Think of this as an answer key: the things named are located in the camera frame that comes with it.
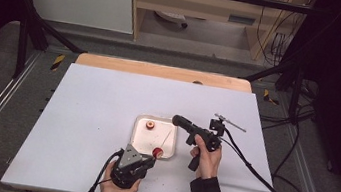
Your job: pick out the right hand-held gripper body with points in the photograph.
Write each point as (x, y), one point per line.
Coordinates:
(209, 140)

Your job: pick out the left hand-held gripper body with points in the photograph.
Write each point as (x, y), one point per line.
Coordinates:
(127, 170)

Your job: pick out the red cored hawthorn berry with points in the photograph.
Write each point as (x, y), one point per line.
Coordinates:
(157, 152)
(150, 125)

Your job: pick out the thin wooden skewer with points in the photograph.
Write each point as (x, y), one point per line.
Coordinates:
(165, 139)

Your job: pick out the white square metal tray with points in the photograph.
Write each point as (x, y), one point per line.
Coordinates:
(145, 138)

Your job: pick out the person's right hand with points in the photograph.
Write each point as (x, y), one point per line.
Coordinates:
(209, 163)

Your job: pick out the light wooden table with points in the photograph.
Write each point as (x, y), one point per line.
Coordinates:
(161, 72)

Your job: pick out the yellow black tape marker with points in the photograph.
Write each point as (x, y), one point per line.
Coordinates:
(270, 97)

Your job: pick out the white chair base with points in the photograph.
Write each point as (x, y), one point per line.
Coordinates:
(171, 17)

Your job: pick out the light wooden desk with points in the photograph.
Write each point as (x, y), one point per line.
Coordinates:
(198, 2)

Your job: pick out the black metal frame strut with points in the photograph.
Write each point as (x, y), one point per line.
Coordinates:
(34, 23)
(289, 72)

